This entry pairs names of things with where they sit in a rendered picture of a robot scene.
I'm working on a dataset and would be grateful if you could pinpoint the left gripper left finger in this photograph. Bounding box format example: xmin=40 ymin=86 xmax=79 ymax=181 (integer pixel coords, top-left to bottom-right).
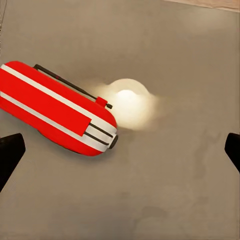
xmin=0 ymin=133 xmax=26 ymax=192

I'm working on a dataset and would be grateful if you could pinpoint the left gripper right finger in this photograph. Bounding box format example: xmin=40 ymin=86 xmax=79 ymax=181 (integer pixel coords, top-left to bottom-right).
xmin=224 ymin=132 xmax=240 ymax=172

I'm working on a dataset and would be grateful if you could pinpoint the radio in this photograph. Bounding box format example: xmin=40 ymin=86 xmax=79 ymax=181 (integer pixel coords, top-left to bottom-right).
xmin=0 ymin=61 xmax=119 ymax=156

